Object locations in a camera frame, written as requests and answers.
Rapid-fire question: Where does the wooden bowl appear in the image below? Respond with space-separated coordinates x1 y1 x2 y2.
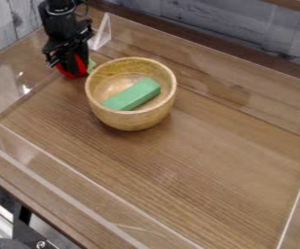
85 56 177 131

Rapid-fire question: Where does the clear acrylic tray wall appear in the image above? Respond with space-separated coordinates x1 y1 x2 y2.
0 18 300 249

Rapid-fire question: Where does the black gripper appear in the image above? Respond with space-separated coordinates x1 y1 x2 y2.
42 18 94 78

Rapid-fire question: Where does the black table leg bracket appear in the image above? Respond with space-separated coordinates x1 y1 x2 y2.
11 200 73 249

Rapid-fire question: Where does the green rectangular block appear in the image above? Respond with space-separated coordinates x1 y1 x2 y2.
102 78 162 111

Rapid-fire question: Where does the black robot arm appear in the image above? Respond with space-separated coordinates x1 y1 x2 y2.
38 0 94 78

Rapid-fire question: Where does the clear acrylic corner bracket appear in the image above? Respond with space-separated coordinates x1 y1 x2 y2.
87 13 113 51

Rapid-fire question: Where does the red plush strawberry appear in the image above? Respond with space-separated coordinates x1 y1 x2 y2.
57 53 97 79

